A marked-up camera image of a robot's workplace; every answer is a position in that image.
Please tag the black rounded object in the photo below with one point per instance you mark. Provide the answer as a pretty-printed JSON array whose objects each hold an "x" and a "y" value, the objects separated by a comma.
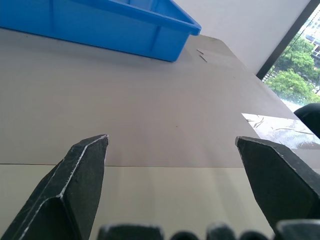
[{"x": 310, "y": 116}]

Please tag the black window frame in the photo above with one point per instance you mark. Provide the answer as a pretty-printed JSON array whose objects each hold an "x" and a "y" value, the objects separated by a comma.
[{"x": 282, "y": 42}]

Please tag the blue plastic bin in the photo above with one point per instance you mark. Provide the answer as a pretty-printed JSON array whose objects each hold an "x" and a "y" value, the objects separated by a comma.
[{"x": 105, "y": 27}]

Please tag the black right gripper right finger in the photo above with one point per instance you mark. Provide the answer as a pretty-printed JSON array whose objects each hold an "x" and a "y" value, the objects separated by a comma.
[{"x": 280, "y": 185}]

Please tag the clear plastic bag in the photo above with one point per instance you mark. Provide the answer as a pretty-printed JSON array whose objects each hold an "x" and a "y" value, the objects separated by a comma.
[{"x": 277, "y": 130}]

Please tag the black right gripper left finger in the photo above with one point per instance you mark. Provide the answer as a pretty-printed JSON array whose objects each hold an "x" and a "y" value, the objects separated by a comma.
[{"x": 67, "y": 190}]

